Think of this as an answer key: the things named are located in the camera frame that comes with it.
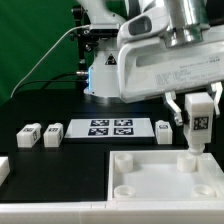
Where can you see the white front fence rail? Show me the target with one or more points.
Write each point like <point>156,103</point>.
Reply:
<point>114,212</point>

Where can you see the white marker sheet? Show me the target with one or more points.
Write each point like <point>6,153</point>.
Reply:
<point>109,128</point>

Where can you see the white square tabletop part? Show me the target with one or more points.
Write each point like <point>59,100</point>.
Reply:
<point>164,175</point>

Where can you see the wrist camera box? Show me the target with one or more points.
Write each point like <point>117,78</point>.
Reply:
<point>152,22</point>

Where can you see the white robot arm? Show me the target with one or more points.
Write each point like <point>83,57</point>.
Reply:
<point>188,22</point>

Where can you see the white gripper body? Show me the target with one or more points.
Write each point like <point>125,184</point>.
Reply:
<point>148,69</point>

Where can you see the black camera stand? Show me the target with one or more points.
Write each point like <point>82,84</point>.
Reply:
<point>85,43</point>

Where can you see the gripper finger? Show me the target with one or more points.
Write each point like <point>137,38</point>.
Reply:
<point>169,101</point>
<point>215,90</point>

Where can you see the white left fence block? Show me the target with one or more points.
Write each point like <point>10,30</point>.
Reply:
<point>4,169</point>

